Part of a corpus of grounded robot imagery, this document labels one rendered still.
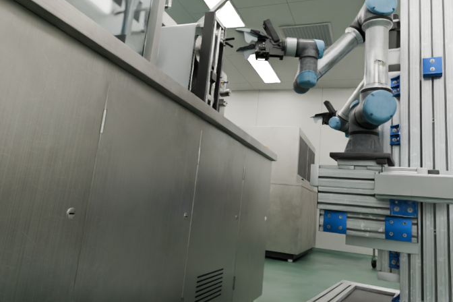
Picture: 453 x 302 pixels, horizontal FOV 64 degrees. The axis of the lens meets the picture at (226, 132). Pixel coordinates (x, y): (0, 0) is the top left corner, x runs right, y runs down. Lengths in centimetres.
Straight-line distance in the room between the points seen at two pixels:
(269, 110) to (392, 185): 553
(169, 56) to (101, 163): 110
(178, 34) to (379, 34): 93
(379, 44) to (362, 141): 38
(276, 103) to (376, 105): 543
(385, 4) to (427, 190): 72
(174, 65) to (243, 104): 521
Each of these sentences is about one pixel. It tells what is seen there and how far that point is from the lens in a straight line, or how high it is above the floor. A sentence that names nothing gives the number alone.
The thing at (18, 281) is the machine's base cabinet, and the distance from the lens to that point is 75.
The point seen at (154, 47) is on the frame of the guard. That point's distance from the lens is 109.
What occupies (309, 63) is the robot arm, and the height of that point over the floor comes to 114.
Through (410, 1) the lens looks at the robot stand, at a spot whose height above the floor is 157.
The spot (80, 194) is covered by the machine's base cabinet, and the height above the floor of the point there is 56.
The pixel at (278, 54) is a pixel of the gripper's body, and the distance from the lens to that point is 147.
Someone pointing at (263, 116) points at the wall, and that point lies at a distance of 679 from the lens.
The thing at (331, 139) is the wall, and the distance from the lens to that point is 646.
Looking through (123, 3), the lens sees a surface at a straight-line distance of 102.
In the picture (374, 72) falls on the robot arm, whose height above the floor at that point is 112.
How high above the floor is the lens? 56
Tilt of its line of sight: 12 degrees up
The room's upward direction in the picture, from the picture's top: 6 degrees clockwise
